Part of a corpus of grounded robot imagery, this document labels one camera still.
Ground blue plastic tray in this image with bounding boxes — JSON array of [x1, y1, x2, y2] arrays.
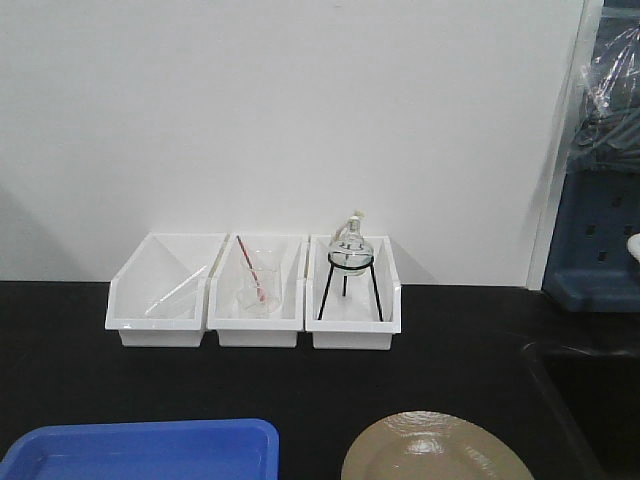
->
[[1, 419, 279, 479]]

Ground beige plate with black rim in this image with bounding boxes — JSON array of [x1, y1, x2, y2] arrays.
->
[[341, 411, 533, 479]]

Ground glass alcohol lamp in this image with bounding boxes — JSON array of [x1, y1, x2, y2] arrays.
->
[[328, 211, 374, 266]]

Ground clear glass beaker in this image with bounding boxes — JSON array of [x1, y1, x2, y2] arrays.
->
[[237, 250, 281, 318]]

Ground red thermometer rod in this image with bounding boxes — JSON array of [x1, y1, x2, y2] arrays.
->
[[236, 235, 267, 302]]

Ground right white storage bin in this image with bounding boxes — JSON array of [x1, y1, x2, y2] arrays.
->
[[304, 235, 402, 350]]

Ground white storage bin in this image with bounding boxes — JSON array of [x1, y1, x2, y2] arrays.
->
[[105, 233, 228, 348], [304, 235, 402, 350], [206, 232, 309, 348]]

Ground middle white storage bin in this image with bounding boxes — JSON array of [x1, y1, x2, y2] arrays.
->
[[206, 232, 309, 348]]

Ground glass stirring rod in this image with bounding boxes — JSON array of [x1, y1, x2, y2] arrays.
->
[[144, 265, 206, 317]]

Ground left white storage bin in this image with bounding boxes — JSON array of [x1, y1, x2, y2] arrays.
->
[[105, 233, 228, 348]]

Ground dark blue pegboard rack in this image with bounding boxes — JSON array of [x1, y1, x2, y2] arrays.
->
[[542, 171, 639, 313]]

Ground clear plastic bag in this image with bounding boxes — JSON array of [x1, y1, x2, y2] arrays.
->
[[567, 1, 639, 173]]

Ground black wire tripod stand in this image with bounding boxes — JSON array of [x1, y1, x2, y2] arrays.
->
[[317, 254, 384, 322]]

